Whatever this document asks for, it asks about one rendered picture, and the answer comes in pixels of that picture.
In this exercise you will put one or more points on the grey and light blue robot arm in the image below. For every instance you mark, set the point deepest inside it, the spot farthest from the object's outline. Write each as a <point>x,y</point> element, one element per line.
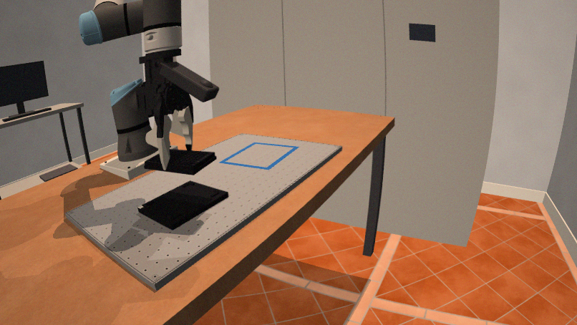
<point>107,22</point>

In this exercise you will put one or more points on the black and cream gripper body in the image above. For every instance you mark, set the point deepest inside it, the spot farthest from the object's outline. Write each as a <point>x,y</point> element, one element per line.
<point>147,95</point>

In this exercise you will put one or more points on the blue tape outline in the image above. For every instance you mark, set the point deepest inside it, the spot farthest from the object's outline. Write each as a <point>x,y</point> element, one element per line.
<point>252,166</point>

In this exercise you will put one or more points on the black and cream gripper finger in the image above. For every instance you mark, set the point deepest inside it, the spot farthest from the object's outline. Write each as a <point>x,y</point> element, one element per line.
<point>182,123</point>
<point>159,136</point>

